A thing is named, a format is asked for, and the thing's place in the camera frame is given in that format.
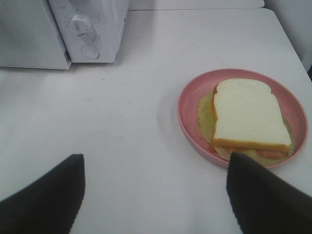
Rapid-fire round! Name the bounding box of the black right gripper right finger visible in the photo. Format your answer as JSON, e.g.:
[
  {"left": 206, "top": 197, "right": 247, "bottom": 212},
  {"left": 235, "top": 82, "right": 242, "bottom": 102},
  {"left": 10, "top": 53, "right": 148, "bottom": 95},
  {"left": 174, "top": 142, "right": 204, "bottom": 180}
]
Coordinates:
[{"left": 226, "top": 152, "right": 312, "bottom": 234}]

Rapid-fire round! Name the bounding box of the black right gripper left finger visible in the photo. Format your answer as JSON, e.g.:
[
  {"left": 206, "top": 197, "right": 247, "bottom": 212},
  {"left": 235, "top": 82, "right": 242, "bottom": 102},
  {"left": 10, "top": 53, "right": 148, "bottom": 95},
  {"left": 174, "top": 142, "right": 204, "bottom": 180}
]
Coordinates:
[{"left": 0, "top": 154, "right": 85, "bottom": 234}]

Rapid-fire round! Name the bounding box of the white bread sandwich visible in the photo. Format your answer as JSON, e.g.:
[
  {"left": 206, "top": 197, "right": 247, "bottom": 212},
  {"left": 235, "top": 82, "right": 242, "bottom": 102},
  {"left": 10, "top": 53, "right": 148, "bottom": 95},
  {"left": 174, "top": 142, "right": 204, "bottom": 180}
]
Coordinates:
[{"left": 198, "top": 78, "right": 294, "bottom": 165}]

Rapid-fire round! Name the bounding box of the pink round plate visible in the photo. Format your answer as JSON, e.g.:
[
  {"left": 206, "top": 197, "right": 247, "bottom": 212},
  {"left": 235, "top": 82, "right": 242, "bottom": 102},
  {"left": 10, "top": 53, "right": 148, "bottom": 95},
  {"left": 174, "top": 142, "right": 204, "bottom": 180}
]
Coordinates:
[{"left": 177, "top": 69, "right": 310, "bottom": 168}]

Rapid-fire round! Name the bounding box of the round microwave door button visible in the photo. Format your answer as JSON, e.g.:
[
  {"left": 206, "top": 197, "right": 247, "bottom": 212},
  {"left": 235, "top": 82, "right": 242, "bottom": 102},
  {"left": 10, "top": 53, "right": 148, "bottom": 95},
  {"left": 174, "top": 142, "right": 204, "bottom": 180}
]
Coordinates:
[{"left": 81, "top": 44, "right": 99, "bottom": 59}]

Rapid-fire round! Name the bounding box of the white microwave oven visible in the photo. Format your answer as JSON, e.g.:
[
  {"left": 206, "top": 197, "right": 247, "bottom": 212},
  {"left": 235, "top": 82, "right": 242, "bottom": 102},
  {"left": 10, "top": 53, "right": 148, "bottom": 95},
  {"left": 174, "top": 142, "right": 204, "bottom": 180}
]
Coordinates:
[{"left": 49, "top": 0, "right": 129, "bottom": 63}]

